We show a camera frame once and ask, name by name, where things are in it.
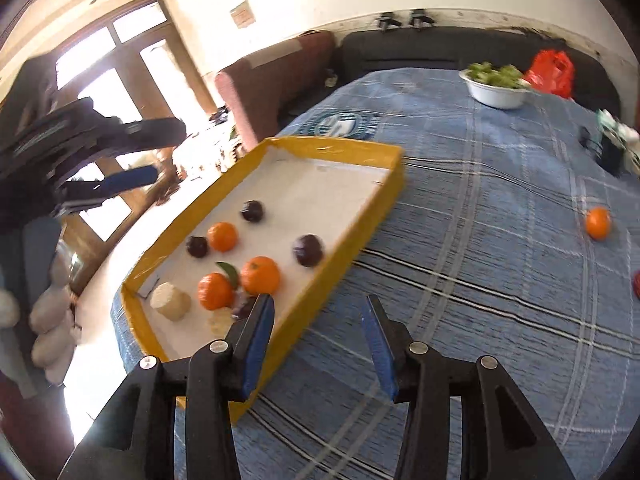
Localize large orange tangerine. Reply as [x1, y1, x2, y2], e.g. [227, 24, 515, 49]
[240, 256, 281, 296]

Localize black square box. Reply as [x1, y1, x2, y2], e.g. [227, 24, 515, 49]
[597, 130, 628, 176]

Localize yellow cardboard tray box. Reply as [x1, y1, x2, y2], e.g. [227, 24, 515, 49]
[121, 136, 405, 423]

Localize green leafy vegetables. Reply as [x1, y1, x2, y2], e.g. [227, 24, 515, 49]
[467, 61, 526, 88]

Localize white work gloves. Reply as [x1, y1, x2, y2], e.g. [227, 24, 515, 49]
[597, 109, 640, 171]

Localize orange tangerine with leaf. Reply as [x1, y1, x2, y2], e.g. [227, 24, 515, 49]
[197, 261, 242, 311]

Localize brown upholstered chair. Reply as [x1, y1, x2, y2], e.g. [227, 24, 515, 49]
[215, 30, 337, 153]

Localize wooden glazed door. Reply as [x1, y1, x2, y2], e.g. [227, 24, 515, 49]
[50, 0, 216, 296]

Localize large dark purple plum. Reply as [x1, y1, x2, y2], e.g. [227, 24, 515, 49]
[292, 233, 324, 268]

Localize small orange tangerine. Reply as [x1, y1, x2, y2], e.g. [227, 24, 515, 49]
[585, 206, 613, 241]
[207, 222, 239, 253]

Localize black sofa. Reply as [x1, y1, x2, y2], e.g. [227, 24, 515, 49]
[341, 26, 623, 116]

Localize red plastic bag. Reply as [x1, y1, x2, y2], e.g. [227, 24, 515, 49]
[523, 50, 575, 98]

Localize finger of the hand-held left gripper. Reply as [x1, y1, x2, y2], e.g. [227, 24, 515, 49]
[65, 166, 160, 206]
[100, 117, 187, 153]

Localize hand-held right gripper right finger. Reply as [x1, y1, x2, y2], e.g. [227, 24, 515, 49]
[361, 294, 578, 480]

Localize pale sugarcane chunk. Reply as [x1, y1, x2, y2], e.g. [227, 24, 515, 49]
[150, 282, 192, 322]
[207, 307, 236, 337]

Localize person's left hand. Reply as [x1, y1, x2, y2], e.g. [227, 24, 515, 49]
[30, 284, 83, 386]

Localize white bowl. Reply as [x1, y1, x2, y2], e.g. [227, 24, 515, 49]
[459, 62, 533, 109]

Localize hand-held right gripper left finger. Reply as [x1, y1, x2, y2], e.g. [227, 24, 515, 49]
[57, 294, 276, 480]

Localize paper wall note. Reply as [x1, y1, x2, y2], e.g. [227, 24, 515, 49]
[230, 1, 257, 28]

